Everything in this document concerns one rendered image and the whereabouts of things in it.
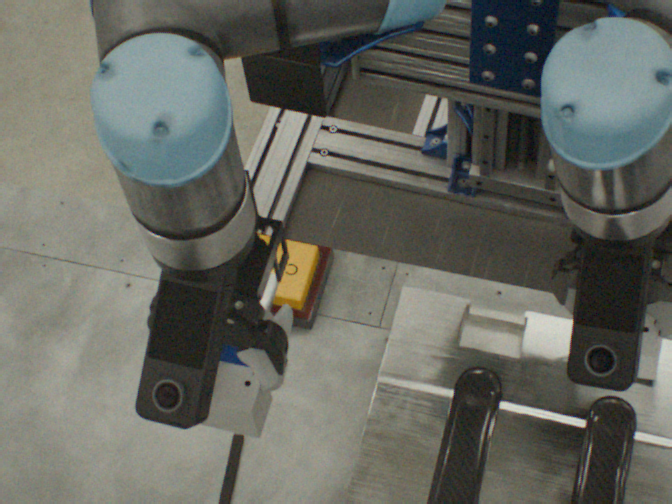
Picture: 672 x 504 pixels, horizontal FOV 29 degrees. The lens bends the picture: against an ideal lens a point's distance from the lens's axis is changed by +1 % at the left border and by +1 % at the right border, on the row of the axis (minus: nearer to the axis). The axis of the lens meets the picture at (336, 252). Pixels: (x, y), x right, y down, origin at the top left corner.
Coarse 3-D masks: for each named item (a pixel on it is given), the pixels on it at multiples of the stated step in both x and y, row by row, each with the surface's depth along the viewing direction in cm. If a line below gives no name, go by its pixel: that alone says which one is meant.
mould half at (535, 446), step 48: (432, 336) 108; (528, 336) 107; (384, 384) 106; (432, 384) 105; (528, 384) 105; (576, 384) 105; (384, 432) 104; (432, 432) 104; (528, 432) 103; (576, 432) 103; (384, 480) 102; (528, 480) 101
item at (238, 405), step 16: (272, 288) 106; (272, 304) 106; (224, 352) 102; (224, 368) 100; (240, 368) 100; (224, 384) 99; (240, 384) 99; (256, 384) 99; (224, 400) 99; (240, 400) 98; (256, 400) 99; (208, 416) 101; (224, 416) 100; (240, 416) 99; (256, 416) 100; (240, 432) 102; (256, 432) 101
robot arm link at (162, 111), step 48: (144, 48) 72; (192, 48) 72; (96, 96) 71; (144, 96) 70; (192, 96) 70; (144, 144) 70; (192, 144) 71; (144, 192) 74; (192, 192) 74; (240, 192) 78
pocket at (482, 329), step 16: (464, 320) 110; (480, 320) 111; (496, 320) 110; (512, 320) 110; (464, 336) 110; (480, 336) 110; (496, 336) 110; (512, 336) 110; (496, 352) 109; (512, 352) 109
